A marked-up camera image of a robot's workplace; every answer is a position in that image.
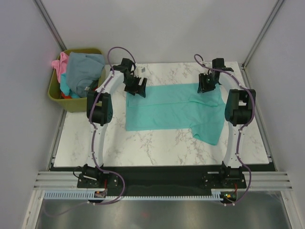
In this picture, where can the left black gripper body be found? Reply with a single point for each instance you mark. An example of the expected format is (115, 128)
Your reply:
(133, 81)

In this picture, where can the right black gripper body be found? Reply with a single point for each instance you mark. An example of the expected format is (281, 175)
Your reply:
(206, 83)

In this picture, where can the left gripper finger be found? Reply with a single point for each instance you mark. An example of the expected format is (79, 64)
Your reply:
(131, 91)
(142, 90)

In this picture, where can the teal t shirt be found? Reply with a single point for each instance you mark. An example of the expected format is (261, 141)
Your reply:
(177, 106)

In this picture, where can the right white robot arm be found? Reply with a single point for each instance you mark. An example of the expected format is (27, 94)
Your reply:
(239, 113)

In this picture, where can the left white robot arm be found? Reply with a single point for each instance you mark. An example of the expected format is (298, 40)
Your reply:
(100, 109)

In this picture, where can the grey blue t shirt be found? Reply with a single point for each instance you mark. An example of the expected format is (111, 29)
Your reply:
(82, 70)

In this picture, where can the orange red garment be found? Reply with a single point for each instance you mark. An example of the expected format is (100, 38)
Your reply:
(63, 96)

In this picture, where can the pink t shirt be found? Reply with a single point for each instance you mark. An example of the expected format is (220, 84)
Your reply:
(60, 65)

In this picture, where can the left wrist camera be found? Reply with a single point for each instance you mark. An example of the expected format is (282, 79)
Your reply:
(140, 71)

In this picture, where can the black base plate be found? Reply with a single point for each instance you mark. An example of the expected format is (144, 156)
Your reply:
(156, 181)

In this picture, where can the light blue cable duct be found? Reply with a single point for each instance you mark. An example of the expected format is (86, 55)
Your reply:
(93, 195)

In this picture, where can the aluminium frame rail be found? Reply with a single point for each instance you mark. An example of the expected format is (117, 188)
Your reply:
(48, 180)

